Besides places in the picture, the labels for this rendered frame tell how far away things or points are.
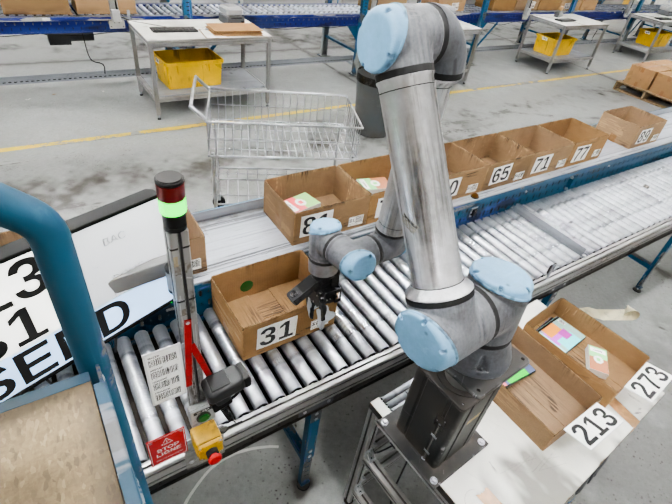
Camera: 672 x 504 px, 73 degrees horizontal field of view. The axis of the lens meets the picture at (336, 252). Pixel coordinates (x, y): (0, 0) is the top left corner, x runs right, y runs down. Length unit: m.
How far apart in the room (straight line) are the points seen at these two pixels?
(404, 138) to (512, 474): 1.14
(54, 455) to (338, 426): 2.08
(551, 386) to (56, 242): 1.76
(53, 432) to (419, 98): 0.75
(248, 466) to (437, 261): 1.62
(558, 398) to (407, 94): 1.33
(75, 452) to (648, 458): 2.85
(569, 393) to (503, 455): 0.40
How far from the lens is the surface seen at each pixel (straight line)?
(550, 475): 1.72
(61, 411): 0.45
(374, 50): 0.92
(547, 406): 1.86
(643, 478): 2.95
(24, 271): 0.97
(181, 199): 0.88
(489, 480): 1.62
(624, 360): 2.20
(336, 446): 2.40
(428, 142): 0.91
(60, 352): 1.11
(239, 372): 1.25
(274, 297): 1.90
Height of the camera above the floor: 2.10
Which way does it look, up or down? 38 degrees down
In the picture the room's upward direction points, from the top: 9 degrees clockwise
